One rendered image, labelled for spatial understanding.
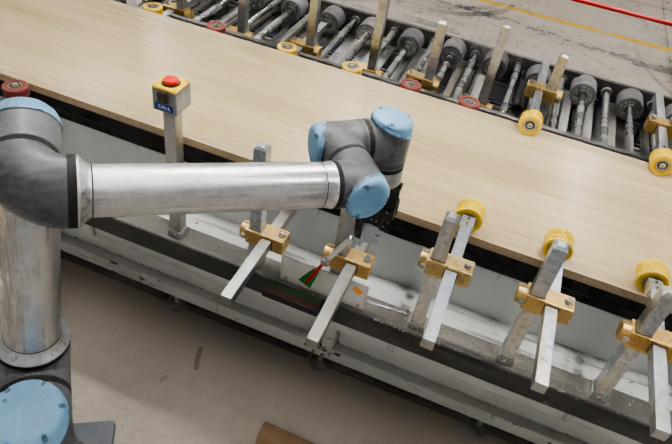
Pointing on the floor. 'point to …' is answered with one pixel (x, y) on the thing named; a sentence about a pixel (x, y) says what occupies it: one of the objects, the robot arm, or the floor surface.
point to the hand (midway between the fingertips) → (357, 240)
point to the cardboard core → (278, 436)
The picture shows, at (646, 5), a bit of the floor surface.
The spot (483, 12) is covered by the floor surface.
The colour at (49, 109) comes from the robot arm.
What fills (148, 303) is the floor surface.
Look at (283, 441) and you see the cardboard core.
